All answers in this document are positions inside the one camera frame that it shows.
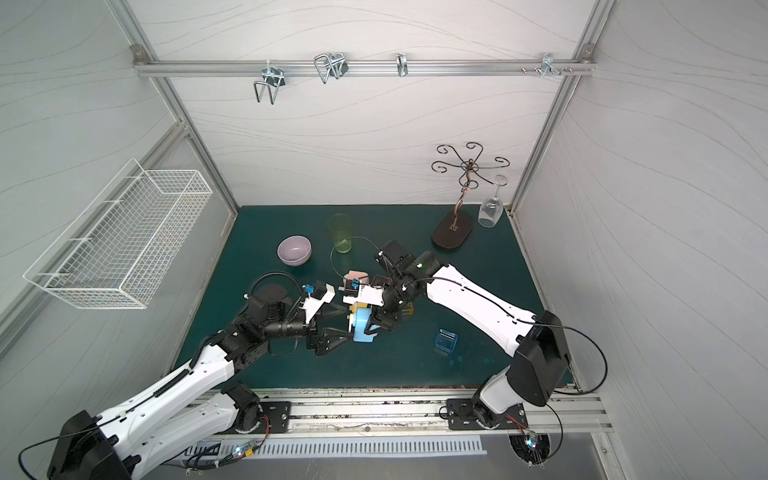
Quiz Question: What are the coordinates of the white wire basket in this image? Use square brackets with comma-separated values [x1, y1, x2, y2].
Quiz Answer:
[23, 159, 212, 310]

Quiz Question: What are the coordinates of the copper glass holder stand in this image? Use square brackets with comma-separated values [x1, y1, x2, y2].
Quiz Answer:
[430, 141, 511, 251]

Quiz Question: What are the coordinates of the metal hook clip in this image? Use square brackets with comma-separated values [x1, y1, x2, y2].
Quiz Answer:
[313, 52, 349, 84]
[395, 52, 409, 78]
[253, 64, 286, 105]
[520, 53, 573, 77]

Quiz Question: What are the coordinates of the clear wine glass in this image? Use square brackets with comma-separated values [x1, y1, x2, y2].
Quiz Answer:
[478, 175, 508, 228]

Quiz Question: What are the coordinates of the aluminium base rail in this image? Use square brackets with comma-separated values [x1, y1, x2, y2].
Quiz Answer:
[179, 386, 614, 436]

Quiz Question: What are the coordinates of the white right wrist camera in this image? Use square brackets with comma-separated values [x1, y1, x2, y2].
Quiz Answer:
[341, 280, 384, 306]

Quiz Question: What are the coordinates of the green glass tumbler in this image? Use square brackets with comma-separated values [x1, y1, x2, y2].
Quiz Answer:
[327, 213, 352, 254]

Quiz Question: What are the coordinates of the aluminium top rail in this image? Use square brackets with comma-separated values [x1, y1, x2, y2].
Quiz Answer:
[134, 58, 597, 79]

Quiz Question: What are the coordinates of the white slotted cable duct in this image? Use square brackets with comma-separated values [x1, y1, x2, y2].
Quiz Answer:
[179, 434, 488, 460]

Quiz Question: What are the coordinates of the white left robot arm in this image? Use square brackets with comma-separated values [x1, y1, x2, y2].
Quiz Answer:
[46, 282, 336, 479]

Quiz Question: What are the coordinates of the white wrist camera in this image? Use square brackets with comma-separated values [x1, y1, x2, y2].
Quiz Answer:
[341, 280, 384, 306]
[300, 281, 335, 324]

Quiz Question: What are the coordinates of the yellow pencil sharpener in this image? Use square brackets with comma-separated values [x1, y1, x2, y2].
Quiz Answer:
[349, 302, 370, 318]

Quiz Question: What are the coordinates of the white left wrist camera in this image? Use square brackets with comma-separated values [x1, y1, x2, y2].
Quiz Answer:
[300, 281, 335, 324]

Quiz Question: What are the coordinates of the blue transparent tray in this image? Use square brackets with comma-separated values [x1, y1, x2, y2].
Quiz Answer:
[434, 329, 458, 355]

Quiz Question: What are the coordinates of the lilac ceramic bowl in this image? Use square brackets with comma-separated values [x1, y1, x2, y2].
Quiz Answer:
[276, 235, 312, 267]

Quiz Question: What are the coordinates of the blue pencil sharpener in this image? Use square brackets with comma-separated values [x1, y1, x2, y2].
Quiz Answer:
[350, 308, 377, 343]

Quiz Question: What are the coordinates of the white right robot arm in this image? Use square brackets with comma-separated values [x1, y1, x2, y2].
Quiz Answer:
[344, 240, 570, 429]

